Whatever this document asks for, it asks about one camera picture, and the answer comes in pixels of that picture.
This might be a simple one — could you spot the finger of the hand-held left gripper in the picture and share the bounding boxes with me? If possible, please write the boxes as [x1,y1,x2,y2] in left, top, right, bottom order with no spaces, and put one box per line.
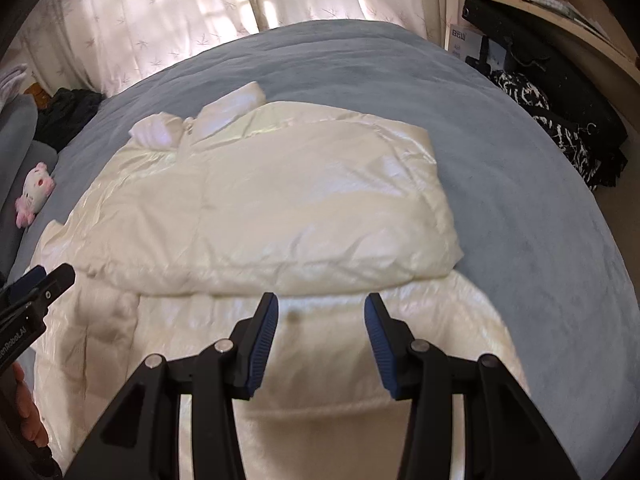
[25,262,76,312]
[0,267,47,302]

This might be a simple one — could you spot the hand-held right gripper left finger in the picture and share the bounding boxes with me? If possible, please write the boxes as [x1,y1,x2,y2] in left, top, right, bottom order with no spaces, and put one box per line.
[62,291,280,480]

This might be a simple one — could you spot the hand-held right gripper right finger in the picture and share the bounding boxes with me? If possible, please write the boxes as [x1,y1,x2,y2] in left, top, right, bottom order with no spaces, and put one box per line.
[364,291,583,480]

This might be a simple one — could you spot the white puffer jacket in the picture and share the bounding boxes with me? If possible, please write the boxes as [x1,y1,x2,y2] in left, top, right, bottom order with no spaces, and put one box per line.
[22,81,531,480]

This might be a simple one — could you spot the dark crumpled clothes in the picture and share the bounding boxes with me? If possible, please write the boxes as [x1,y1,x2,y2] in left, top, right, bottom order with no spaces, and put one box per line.
[35,87,106,153]

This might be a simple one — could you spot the person's left hand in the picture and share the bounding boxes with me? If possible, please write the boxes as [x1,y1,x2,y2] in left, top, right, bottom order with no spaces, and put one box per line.
[7,361,52,449]

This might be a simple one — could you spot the pink and white plush toy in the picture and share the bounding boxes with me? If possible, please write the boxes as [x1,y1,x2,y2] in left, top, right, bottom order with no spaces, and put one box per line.
[14,162,60,228]

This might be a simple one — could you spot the grey pillow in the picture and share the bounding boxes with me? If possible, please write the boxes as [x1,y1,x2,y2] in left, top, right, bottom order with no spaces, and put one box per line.
[0,94,60,281]

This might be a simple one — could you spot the white cloth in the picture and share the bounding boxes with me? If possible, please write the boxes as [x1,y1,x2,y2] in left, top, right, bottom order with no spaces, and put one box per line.
[0,62,31,108]

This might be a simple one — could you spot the grey-blue bed blanket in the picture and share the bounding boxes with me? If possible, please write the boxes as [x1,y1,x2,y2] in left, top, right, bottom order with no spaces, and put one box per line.
[0,19,628,480]

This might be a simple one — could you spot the black and white patterned garment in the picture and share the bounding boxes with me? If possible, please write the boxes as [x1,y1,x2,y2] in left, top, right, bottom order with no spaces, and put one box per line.
[487,70,628,191]

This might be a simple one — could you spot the white cardboard box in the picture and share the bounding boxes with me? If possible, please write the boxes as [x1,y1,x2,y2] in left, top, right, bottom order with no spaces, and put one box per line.
[445,22,490,67]

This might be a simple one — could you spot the black bag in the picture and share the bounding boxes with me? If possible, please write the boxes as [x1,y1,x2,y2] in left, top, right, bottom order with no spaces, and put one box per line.
[462,0,628,153]

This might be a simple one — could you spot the wooden shelf board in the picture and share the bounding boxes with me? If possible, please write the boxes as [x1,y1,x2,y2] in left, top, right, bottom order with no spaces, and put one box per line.
[457,0,640,106]

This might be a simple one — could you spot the papers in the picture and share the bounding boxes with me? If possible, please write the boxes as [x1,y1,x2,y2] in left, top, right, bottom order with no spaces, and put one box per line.
[522,0,612,42]

